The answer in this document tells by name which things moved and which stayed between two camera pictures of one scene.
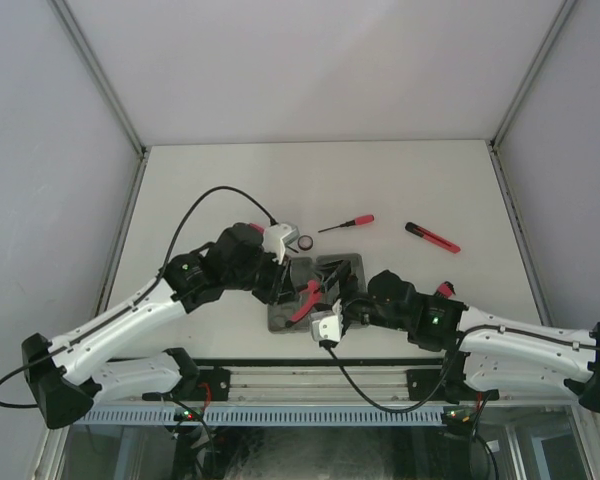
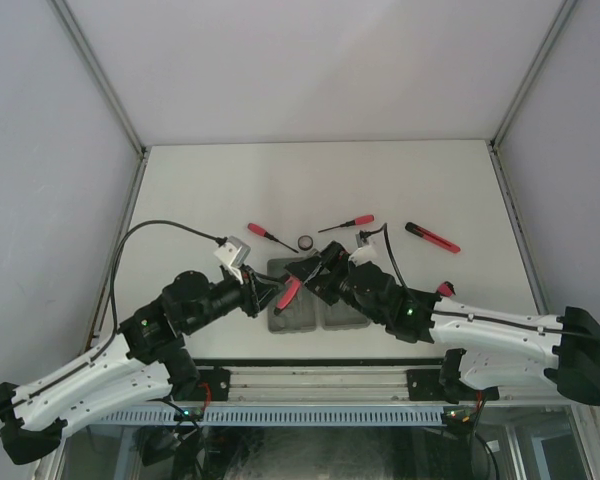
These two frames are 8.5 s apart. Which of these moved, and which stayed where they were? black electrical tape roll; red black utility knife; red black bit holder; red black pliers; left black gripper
Moved: left black gripper; red black pliers
Stayed: black electrical tape roll; red black bit holder; red black utility knife
